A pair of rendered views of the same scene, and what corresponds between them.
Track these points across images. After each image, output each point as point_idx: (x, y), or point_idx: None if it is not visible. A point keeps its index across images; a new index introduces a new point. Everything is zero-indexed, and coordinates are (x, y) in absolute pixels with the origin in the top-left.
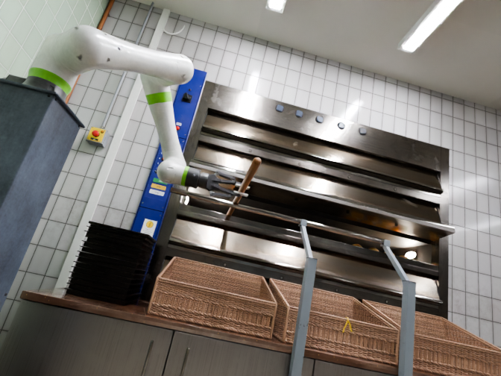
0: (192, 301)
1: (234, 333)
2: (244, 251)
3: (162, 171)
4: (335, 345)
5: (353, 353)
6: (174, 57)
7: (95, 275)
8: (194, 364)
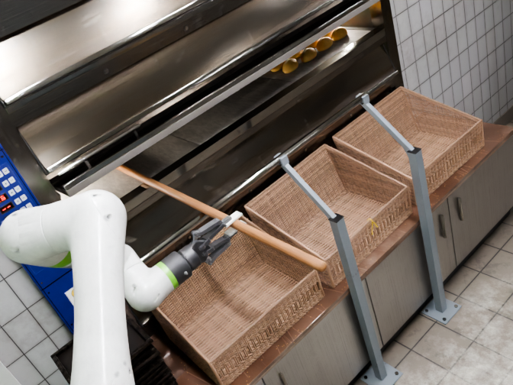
0: (195, 303)
1: (303, 328)
2: None
3: (151, 308)
4: (369, 247)
5: (382, 239)
6: (113, 237)
7: None
8: (289, 374)
